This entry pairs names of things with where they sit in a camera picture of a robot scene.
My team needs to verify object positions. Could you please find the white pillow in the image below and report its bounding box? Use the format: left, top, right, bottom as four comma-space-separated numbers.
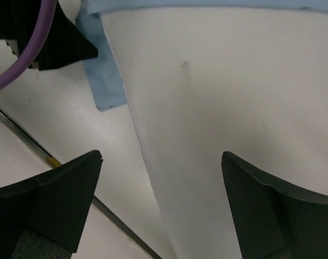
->
102, 8, 328, 258

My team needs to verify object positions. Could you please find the light blue pillowcase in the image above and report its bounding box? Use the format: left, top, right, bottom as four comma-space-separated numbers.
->
76, 0, 328, 112

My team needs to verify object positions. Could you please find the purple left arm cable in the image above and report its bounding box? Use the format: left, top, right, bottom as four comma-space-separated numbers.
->
0, 0, 56, 94

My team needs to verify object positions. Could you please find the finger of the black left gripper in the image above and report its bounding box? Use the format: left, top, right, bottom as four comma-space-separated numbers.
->
54, 4, 99, 66

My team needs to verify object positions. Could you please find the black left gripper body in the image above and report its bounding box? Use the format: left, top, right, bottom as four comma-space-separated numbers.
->
0, 0, 62, 71

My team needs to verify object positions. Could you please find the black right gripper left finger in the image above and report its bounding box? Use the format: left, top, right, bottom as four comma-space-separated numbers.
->
0, 149, 103, 259

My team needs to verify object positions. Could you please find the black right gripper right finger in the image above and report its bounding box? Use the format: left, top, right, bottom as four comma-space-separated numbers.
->
221, 152, 328, 258

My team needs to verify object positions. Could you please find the aluminium table edge rail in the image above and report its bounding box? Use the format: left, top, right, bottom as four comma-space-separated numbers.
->
0, 101, 162, 259

